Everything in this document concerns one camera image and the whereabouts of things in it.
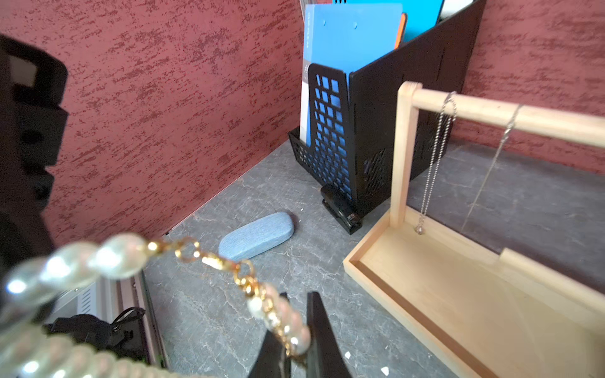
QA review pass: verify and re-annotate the blue grey glasses case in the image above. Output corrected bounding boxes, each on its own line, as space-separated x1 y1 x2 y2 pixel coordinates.
218 212 295 261

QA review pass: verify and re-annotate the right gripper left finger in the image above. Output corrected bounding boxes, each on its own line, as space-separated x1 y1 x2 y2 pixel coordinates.
248 292 291 378

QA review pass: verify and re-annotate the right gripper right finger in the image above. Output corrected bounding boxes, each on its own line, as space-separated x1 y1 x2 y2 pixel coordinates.
306 291 352 378

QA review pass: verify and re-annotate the wooden jewelry display stand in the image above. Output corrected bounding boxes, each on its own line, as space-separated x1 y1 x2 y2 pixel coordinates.
343 82 604 377

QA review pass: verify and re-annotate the thin silver pendant necklace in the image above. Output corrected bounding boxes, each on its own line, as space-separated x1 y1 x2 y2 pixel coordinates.
414 90 458 236

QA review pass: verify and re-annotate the black mesh file holder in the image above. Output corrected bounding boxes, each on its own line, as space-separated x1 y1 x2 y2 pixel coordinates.
288 1 486 218

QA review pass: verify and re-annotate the white grey folder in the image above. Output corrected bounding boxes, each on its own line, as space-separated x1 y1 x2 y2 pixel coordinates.
439 0 474 20

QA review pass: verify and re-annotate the pearl bead necklace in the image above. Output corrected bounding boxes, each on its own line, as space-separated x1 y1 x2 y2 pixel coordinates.
0 232 313 378

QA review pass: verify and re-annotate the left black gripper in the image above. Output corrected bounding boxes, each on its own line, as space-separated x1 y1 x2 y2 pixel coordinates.
1 36 69 274

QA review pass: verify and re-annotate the aluminium mounting rail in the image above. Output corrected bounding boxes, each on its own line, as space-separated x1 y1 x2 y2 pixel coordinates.
43 274 168 369

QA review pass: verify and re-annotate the teal folder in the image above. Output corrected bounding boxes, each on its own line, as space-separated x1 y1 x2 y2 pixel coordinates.
332 0 444 47

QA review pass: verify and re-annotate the thin gold chain necklace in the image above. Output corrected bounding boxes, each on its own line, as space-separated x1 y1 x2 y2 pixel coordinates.
460 103 523 232

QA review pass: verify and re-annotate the blue folder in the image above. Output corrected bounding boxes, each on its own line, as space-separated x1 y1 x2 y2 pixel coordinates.
299 3 404 145

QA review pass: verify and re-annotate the black stapler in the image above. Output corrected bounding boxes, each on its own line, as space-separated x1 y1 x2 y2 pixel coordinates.
320 184 362 235

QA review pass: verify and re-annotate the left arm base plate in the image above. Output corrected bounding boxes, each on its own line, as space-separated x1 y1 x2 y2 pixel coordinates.
43 307 149 363

